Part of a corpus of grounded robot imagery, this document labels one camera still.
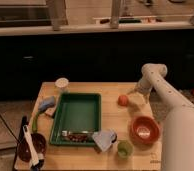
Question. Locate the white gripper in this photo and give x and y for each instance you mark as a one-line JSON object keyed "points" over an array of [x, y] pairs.
{"points": [[144, 87]]}

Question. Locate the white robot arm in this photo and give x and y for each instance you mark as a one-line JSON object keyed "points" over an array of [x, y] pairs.
{"points": [[178, 127]]}

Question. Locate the red apple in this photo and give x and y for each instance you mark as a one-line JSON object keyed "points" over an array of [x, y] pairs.
{"points": [[123, 100]]}

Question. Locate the green plastic tray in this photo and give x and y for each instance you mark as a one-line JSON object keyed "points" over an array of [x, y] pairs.
{"points": [[76, 112]]}

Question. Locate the green cup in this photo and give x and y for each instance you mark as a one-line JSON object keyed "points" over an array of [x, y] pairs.
{"points": [[124, 149]]}

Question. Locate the light blue cloth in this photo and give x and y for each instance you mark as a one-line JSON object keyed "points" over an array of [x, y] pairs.
{"points": [[104, 139]]}

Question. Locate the red snack packet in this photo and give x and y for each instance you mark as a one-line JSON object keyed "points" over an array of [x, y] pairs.
{"points": [[83, 136]]}

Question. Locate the white cup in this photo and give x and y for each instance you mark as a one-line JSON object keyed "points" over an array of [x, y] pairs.
{"points": [[62, 84]]}

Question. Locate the green handled utensil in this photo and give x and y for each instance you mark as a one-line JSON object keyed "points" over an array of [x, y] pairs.
{"points": [[35, 121]]}

